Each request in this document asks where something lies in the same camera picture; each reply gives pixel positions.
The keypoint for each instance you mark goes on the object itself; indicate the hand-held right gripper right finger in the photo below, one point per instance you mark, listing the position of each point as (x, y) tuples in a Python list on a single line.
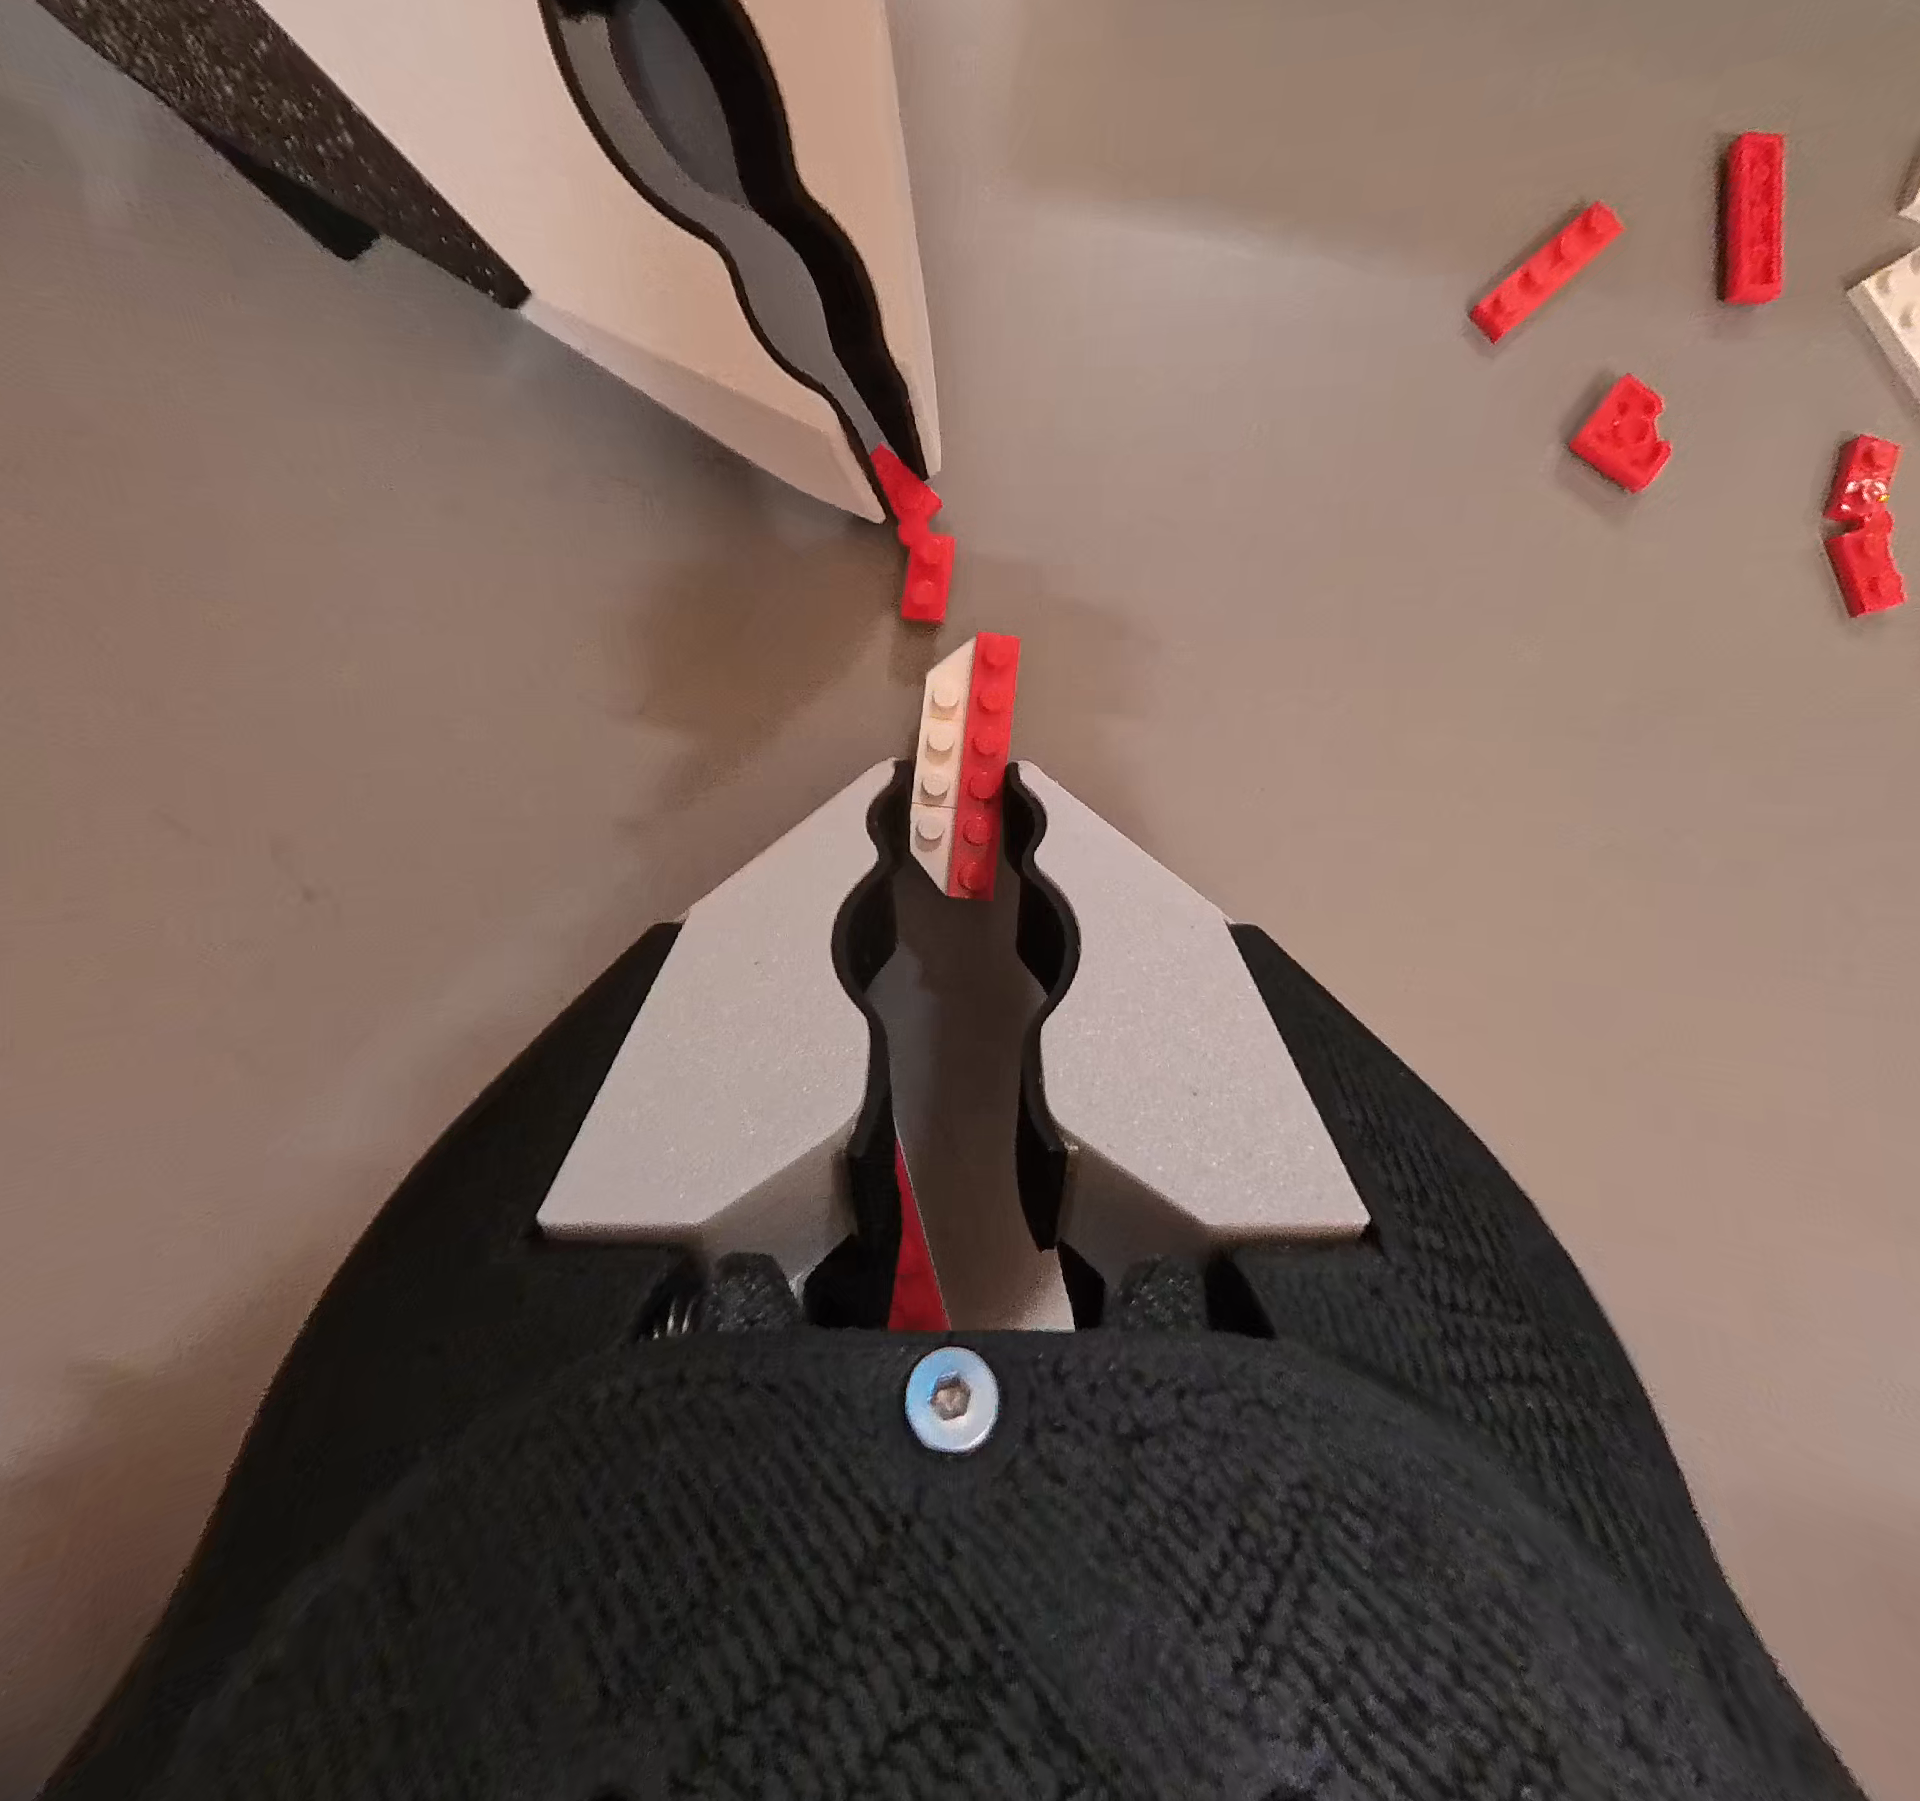
[(1185, 1066)]

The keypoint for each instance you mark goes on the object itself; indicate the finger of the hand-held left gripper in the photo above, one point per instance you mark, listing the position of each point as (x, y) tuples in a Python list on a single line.
[(840, 135), (495, 152)]

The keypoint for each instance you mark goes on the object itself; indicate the red and white lego assembly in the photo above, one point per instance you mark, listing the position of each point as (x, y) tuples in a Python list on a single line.
[(990, 750)]

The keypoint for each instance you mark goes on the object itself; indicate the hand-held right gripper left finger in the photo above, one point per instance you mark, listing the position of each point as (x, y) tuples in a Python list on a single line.
[(720, 1051)]

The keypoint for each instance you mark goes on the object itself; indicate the red lego plate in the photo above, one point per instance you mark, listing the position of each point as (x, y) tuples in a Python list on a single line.
[(1752, 219), (1544, 271)]

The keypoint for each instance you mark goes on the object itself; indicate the red angled lego piece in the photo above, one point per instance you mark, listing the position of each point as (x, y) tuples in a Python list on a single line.
[(926, 571), (1864, 563)]

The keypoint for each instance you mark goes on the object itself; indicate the red notched lego corner piece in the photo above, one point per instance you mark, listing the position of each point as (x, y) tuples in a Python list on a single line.
[(1617, 440)]

